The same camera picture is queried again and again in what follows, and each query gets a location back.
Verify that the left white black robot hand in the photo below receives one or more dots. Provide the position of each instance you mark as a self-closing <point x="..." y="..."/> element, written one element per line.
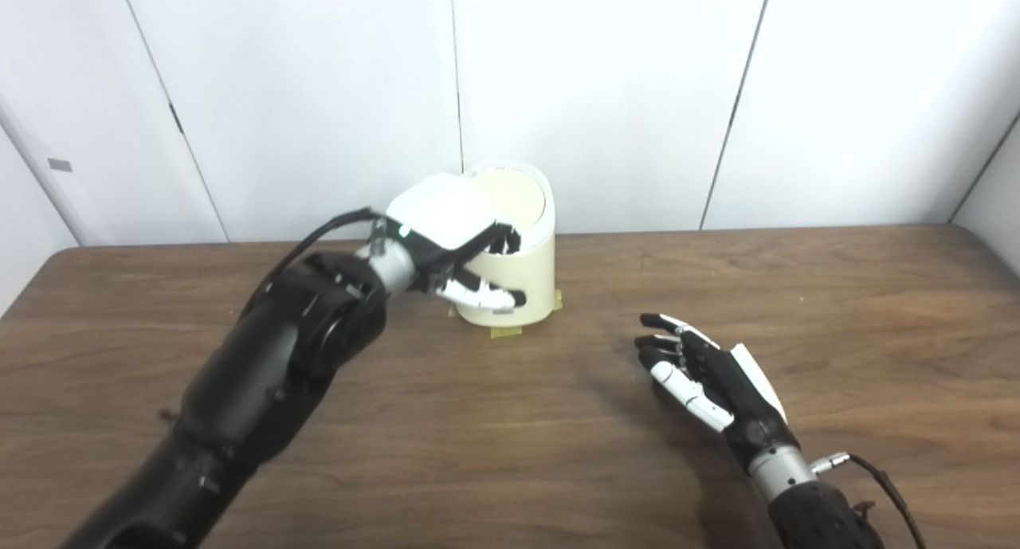
<point x="442" y="210"/>

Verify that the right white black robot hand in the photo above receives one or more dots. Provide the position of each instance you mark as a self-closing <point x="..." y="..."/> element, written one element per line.
<point x="741" y="398"/>

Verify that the round cream bin lid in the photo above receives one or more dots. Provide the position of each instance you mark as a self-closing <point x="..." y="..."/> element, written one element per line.
<point x="518" y="198"/>

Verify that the cream-colored bin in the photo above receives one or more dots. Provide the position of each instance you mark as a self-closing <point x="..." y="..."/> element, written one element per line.
<point x="530" y="278"/>

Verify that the small grey wall label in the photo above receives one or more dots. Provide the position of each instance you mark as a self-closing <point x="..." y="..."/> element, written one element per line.
<point x="60" y="166"/>

